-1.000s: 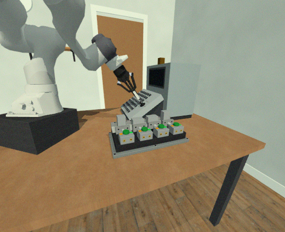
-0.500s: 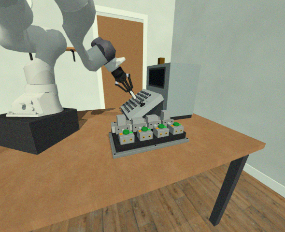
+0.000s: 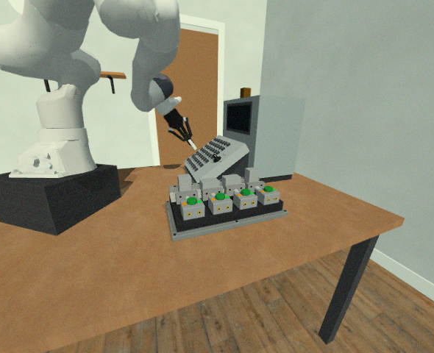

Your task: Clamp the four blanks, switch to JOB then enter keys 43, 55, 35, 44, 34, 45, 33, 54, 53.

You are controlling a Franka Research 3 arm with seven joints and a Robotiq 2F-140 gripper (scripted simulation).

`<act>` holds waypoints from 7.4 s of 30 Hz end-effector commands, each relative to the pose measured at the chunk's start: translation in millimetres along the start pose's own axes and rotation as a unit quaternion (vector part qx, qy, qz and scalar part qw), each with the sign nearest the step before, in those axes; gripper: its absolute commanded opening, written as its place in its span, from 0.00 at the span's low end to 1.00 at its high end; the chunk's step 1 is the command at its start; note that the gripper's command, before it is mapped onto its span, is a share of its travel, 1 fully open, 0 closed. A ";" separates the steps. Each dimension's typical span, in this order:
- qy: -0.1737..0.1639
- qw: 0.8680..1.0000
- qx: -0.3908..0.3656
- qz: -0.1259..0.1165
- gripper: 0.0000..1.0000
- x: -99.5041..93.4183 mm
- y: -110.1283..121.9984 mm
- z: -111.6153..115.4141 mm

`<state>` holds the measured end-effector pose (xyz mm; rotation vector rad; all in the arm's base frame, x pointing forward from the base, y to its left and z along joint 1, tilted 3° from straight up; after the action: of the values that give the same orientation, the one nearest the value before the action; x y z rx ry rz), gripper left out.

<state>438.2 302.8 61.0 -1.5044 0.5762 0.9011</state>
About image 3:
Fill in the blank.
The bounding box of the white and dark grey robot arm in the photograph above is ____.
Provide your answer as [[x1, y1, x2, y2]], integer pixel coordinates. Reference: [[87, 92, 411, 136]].
[[0, 0, 182, 178]]

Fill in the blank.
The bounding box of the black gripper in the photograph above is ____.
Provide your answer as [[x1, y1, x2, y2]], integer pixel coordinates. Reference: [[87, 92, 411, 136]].
[[163, 108, 196, 150]]

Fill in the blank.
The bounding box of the grey control cabinet with keypad desk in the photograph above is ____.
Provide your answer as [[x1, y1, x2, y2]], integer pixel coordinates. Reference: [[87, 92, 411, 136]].
[[184, 88, 306, 183]]

